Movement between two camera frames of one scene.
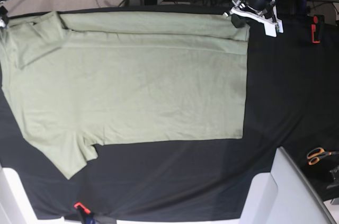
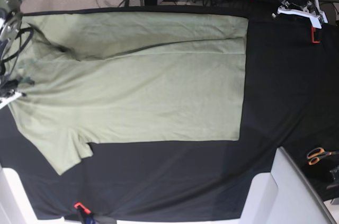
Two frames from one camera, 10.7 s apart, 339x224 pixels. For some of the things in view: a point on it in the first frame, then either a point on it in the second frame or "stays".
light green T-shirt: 78,80 stays
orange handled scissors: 315,154 stays
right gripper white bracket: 272,25 → 314,12
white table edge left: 16,207 stays
